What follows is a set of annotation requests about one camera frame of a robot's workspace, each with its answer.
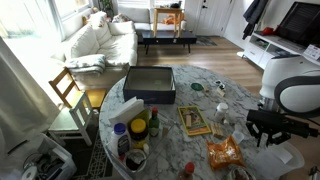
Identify brown bottle red cap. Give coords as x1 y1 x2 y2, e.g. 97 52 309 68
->
178 161 196 180

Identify light wooden stool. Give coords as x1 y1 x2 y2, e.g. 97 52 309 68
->
152 7 185 38

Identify black television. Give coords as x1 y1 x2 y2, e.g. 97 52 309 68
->
276 1 320 48

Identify long flat wooden block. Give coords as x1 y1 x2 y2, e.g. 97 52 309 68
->
185 114 193 129

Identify small white chair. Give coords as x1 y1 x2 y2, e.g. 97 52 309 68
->
48 92 95 147

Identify white TV stand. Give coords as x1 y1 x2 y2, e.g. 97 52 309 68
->
237 31 320 71

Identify white curtain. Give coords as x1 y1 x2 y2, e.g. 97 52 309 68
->
0 36 63 164

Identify dark coffee table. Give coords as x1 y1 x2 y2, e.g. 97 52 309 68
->
141 29 198 55

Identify small white tube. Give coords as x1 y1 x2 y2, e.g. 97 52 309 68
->
142 143 151 156

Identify clear measuring scoop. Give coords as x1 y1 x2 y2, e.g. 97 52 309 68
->
231 129 246 145

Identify green bottle red cap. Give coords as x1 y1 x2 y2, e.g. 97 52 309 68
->
148 106 160 138

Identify patterned throw pillow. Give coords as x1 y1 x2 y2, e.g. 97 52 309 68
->
88 11 108 28
111 13 132 24

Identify dark patterned rug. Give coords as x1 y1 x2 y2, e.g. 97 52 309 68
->
71 129 114 180

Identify wooden chair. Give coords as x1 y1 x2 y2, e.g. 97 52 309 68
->
48 67 108 109

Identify green round lid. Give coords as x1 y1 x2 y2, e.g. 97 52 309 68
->
190 82 205 92

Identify white bottle blue cap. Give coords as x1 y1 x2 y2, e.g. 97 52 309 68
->
109 122 132 158

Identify clear plastic storage bin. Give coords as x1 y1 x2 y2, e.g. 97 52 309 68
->
0 133 78 180

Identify white sofa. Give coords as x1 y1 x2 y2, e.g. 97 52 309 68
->
53 11 139 89

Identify large bright window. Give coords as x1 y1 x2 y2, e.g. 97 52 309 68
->
0 0 92 38

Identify white pill bottle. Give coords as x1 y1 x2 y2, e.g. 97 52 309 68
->
214 102 230 123

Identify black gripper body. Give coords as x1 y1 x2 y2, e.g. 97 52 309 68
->
246 109 301 135

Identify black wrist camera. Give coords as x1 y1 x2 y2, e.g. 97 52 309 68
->
294 121 320 138

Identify glass jar dark contents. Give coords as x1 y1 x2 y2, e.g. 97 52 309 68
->
123 148 148 173

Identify white door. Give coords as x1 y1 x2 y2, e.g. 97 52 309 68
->
194 0 234 37

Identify dark hanging jacket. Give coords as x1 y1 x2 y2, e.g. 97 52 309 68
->
242 0 269 40

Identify small door mat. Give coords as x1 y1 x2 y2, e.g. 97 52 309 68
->
194 35 218 47

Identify red object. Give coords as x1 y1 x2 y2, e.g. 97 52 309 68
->
260 26 275 36

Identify clear acrylic organizer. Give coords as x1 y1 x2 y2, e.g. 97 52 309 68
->
106 109 175 175

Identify brown jar yellow lid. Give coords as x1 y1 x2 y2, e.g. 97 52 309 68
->
129 118 149 149

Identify green house plant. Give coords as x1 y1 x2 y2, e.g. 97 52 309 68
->
98 0 115 18

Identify orange chip packet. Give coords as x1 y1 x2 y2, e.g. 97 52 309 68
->
205 134 246 171

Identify yellow dog book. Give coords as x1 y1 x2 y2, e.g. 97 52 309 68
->
176 105 213 137

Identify grey white blanket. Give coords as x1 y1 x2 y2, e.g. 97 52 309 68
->
64 53 107 75

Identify orange cloth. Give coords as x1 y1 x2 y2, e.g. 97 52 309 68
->
163 13 186 26

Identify navy cardboard box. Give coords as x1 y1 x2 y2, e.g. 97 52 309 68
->
122 65 177 105

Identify large clear plastic cup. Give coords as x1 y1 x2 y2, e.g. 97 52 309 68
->
254 146 306 180

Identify white loveseat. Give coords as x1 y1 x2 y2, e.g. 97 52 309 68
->
117 5 188 33

